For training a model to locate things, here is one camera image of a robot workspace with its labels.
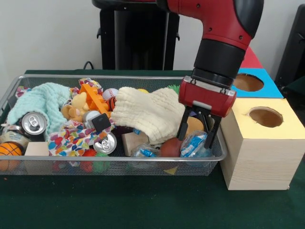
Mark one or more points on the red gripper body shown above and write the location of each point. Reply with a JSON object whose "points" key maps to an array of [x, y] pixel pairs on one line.
{"points": [[205, 97]]}

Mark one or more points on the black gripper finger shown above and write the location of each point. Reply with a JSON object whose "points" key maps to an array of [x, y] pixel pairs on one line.
{"points": [[212, 136], [182, 128]]}

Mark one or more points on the blue and white plastic packet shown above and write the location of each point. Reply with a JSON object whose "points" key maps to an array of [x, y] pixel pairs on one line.
{"points": [[194, 143]]}

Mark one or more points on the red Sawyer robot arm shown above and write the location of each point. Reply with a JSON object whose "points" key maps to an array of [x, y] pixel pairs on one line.
{"points": [[221, 23]]}

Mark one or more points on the wooden box with three holes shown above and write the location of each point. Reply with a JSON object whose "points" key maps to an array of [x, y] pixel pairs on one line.
{"points": [[262, 162]]}

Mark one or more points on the clear mesh bin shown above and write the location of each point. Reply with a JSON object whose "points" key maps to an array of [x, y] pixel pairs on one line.
{"points": [[143, 81]]}

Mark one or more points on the brown toy football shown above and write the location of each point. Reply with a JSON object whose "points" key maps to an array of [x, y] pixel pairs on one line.
{"points": [[170, 148]]}

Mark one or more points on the cream waffle cloth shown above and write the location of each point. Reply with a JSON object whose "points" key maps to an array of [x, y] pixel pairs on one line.
{"points": [[147, 112]]}

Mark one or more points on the silver drink can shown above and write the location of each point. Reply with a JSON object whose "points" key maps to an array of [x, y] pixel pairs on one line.
{"points": [[104, 144], [33, 125]]}

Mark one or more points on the dark green table cloth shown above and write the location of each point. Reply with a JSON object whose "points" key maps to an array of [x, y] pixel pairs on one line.
{"points": [[143, 202], [295, 90]]}

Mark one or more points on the orange plastic toy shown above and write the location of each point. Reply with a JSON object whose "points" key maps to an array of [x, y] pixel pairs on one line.
{"points": [[91, 95]]}

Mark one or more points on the black upright panel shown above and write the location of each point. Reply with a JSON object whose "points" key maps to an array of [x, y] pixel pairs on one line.
{"points": [[295, 47]]}

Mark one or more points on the colourful spotted cloth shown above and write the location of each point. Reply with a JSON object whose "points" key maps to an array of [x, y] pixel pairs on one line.
{"points": [[69, 140]]}

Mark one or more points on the mint green cloth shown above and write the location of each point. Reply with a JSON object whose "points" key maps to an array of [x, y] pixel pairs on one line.
{"points": [[43, 97]]}

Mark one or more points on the plain wooden block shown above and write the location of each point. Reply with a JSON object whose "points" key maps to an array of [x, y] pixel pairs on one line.
{"points": [[37, 149]]}

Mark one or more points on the orange mini basketball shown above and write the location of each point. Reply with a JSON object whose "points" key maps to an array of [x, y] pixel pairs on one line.
{"points": [[10, 149]]}

